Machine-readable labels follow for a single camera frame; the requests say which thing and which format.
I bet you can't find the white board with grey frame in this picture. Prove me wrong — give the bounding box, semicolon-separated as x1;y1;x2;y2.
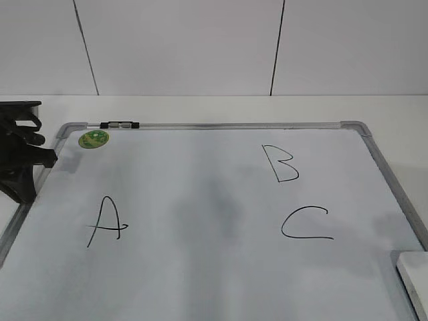
1;122;427;320

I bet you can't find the white eraser block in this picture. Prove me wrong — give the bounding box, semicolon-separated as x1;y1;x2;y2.
396;251;428;321

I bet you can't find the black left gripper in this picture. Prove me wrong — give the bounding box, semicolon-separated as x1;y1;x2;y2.
1;100;56;203

